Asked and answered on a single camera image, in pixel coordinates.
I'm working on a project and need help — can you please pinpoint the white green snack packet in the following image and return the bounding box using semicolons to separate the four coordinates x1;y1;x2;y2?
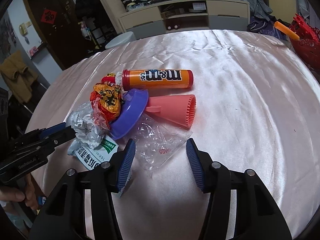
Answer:
67;135;119;170

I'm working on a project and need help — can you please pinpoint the clear plastic zip bag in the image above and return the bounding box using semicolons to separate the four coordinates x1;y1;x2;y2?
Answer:
126;114;192;173

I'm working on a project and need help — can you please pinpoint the pink silicone cone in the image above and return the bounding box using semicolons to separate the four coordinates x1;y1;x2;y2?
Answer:
145;94;196;128

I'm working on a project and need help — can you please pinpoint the red orange foil wrapper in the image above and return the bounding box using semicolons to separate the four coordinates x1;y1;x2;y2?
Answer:
90;82;123;130

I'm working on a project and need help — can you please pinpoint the purple plastic bowl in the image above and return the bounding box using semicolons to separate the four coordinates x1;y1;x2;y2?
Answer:
110;88;149;140

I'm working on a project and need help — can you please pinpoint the white tissue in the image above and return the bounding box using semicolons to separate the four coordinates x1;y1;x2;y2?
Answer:
115;72;123;87

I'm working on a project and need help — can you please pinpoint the orange m&m's tube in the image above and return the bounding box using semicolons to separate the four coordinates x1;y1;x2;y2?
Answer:
122;69;194;91

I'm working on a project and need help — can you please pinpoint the person's left hand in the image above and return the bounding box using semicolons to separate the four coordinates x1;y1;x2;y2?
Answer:
0;174;39;210

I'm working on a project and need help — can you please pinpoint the brown fleece jacket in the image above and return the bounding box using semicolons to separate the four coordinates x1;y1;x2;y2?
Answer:
1;50;39;103

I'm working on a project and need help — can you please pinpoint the grey round stool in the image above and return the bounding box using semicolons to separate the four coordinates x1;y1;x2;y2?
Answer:
105;31;136;49

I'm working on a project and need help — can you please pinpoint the dark wooden door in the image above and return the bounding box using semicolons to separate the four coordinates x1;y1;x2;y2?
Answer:
23;0;98;70

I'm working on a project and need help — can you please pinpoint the beige grey tv cabinet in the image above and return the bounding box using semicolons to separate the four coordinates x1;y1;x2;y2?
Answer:
119;0;250;39

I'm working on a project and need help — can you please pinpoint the purple bag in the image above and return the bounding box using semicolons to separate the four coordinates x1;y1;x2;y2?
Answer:
247;16;290;41

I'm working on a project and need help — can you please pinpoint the orange foam stick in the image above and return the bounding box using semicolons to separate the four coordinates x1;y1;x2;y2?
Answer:
274;21;300;40

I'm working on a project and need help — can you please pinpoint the grey jacket on boxes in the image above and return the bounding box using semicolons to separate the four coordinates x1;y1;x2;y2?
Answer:
247;0;273;21

